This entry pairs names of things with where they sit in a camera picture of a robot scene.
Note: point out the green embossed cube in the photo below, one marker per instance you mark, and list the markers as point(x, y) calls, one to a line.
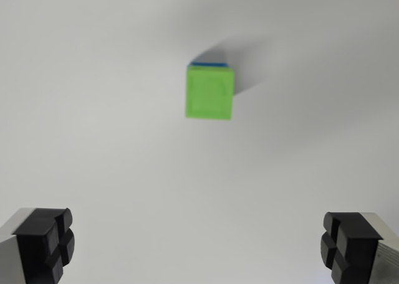
point(209, 94)

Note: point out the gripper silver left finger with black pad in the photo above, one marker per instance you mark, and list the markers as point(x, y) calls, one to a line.
point(34, 246)

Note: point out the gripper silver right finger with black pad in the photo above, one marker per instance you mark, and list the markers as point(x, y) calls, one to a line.
point(358, 249)

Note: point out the blue embossed cube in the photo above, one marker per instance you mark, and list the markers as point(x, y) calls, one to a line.
point(207, 64)

